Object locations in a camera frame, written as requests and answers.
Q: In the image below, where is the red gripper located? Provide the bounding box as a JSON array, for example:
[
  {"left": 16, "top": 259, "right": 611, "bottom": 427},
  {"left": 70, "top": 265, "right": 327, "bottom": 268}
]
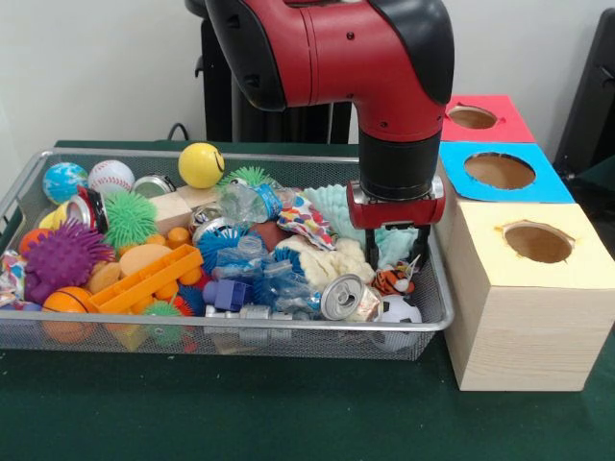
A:
[{"left": 345, "top": 176, "right": 447, "bottom": 274}]

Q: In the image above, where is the orange striped tiger plush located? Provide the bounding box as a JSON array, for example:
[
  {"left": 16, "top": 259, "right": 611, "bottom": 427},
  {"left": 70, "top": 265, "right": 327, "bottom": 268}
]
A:
[{"left": 372, "top": 261, "right": 417, "bottom": 297}]

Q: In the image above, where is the mint green cloth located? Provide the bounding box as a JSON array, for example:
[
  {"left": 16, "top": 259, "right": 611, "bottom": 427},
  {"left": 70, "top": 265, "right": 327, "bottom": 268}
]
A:
[{"left": 303, "top": 185, "right": 420, "bottom": 271}]

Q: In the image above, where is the colourful polka-dot cloth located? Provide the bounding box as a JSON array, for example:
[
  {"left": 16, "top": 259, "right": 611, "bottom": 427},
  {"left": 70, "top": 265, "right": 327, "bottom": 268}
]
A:
[{"left": 276, "top": 194, "right": 337, "bottom": 252}]

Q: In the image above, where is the wooden box with three holes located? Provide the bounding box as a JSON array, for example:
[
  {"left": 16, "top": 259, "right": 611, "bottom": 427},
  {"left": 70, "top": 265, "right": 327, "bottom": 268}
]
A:
[{"left": 434, "top": 94, "right": 615, "bottom": 393}]

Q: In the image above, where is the shallow metal mesh bin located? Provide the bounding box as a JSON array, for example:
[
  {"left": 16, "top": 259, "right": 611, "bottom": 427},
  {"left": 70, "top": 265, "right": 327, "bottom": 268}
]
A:
[{"left": 0, "top": 148, "right": 455, "bottom": 361}]

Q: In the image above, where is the black and white soccer ball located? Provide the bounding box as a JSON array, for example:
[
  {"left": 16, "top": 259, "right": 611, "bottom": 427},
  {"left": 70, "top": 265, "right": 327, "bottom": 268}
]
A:
[{"left": 378, "top": 293, "right": 424, "bottom": 352}]

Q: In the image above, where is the cream white cloth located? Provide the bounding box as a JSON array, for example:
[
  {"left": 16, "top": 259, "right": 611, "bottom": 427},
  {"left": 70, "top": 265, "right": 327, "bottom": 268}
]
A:
[{"left": 286, "top": 237, "right": 376, "bottom": 292}]

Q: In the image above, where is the dark green table cloth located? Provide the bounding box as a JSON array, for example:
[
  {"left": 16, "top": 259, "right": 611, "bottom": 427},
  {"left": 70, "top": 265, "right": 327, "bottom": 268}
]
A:
[
  {"left": 0, "top": 139, "right": 615, "bottom": 461},
  {"left": 571, "top": 156, "right": 615, "bottom": 231}
]

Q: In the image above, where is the yellow smiley ball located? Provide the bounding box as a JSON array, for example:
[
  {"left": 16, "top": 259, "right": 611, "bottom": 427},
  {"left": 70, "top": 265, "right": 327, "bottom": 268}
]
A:
[{"left": 177, "top": 142, "right": 226, "bottom": 189}]

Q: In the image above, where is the black flat panel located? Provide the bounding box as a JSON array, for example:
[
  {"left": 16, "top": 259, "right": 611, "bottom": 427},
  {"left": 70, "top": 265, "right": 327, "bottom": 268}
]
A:
[{"left": 552, "top": 8, "right": 615, "bottom": 169}]

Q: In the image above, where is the orange plastic building block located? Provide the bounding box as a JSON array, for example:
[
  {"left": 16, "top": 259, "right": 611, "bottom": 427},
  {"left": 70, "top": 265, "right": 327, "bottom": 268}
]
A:
[{"left": 88, "top": 243, "right": 206, "bottom": 314}]

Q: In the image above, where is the green tentacle puffer ball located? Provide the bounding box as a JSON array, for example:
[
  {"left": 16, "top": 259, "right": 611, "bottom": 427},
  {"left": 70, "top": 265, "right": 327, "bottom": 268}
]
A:
[{"left": 103, "top": 190, "right": 159, "bottom": 251}]

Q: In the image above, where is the white baseball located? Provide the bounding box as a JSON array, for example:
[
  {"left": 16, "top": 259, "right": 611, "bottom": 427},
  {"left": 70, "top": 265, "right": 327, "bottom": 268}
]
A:
[{"left": 86, "top": 159, "right": 135, "bottom": 197}]

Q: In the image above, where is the orange basketball toy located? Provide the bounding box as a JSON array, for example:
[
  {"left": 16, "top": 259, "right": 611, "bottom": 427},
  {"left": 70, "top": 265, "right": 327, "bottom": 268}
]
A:
[{"left": 41, "top": 286, "right": 96, "bottom": 345}]

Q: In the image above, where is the purple spiky ball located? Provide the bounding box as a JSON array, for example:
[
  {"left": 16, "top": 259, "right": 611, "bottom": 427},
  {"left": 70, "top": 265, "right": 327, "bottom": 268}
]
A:
[{"left": 23, "top": 218, "right": 115, "bottom": 304}]

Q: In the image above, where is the blue globe ball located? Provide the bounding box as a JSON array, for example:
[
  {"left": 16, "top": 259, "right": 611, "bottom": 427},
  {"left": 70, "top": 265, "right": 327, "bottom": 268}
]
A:
[{"left": 41, "top": 161, "right": 90, "bottom": 206}]

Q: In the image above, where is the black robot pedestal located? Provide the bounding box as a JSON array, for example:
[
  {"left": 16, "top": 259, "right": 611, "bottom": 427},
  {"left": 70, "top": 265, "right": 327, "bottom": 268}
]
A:
[{"left": 184, "top": 0, "right": 361, "bottom": 145}]

